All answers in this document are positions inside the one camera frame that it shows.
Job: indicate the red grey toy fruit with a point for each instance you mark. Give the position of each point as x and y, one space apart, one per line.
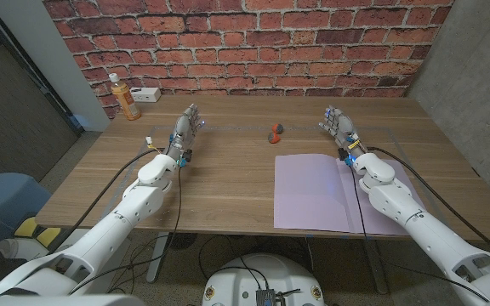
277 128
273 138

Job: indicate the blue chair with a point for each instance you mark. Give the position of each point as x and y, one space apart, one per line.
2 200

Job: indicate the orange tea bottle white cap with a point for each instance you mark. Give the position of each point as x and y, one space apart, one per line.
126 100

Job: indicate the small grey electronics box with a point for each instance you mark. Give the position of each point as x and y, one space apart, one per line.
265 298

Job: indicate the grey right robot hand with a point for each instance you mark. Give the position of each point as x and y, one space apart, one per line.
342 127

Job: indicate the white power strip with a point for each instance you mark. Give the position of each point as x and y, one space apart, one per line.
145 94

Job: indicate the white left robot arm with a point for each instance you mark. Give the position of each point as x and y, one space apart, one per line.
113 221

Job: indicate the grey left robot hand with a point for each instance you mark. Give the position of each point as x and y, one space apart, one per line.
183 129

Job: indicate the yellow floor object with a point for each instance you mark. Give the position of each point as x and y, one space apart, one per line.
36 231

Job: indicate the white robot torso base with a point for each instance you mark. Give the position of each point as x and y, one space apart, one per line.
262 276

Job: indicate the purple file folder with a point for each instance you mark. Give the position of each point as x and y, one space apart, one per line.
309 195

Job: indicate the red brick print backdrop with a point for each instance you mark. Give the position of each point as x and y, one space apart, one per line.
249 42

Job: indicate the grey metal table leg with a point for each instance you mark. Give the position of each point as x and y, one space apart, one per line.
157 259
376 268

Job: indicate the black round floor disc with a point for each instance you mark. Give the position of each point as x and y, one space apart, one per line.
182 241

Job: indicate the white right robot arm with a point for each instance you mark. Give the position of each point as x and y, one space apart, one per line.
419 225

